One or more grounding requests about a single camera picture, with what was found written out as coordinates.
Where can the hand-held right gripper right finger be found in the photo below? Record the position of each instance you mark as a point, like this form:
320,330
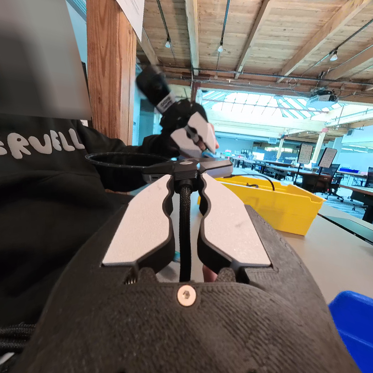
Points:
233,233

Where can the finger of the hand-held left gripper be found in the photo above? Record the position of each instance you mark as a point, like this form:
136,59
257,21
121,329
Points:
185,142
204,128

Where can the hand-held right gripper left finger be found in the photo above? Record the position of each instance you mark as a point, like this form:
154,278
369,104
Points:
140,230

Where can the yellow plastic bin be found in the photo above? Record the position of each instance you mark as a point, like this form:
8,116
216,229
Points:
276,209

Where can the blue plastic bin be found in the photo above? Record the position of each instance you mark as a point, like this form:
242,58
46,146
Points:
355,326

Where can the white paper notice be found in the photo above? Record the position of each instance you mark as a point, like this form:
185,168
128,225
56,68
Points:
132,11

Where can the person's black hoodie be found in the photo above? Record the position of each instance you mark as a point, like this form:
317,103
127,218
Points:
43,204

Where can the sign board on stand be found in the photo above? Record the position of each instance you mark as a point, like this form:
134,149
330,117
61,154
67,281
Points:
305,153
327,157

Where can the black office chair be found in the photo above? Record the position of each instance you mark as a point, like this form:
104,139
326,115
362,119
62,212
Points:
332,177

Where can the white ceiling projector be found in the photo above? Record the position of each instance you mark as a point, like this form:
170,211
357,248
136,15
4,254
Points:
322,100

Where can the wooden post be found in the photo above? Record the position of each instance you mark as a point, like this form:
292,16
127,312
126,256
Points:
110,72

